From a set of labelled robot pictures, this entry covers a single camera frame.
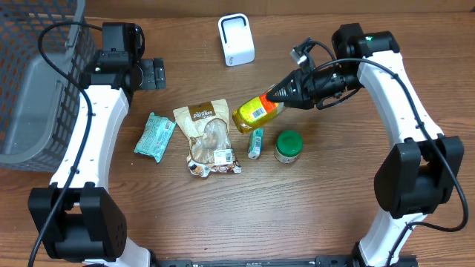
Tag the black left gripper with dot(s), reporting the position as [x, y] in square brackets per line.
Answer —
[158, 73]

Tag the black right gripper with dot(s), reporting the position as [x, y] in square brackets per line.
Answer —
[306, 99]

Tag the yellow liquid plastic bottle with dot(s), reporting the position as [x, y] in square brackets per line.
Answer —
[256, 113]

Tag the green lid jar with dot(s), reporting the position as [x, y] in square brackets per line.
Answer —
[288, 146]

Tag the small teal gum pack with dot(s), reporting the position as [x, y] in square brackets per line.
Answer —
[255, 143]

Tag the green wet wipes pack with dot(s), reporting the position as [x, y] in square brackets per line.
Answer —
[155, 137]

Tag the beige snack pouch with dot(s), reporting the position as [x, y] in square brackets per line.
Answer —
[206, 127]

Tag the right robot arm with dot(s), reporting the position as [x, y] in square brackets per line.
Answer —
[418, 174]

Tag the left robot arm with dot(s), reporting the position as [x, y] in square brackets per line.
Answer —
[76, 217]

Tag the white barcode scanner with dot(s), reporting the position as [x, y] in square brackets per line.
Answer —
[236, 38]

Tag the grey plastic basket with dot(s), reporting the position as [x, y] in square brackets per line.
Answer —
[39, 107]

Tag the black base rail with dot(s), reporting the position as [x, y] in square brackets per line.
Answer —
[259, 262]

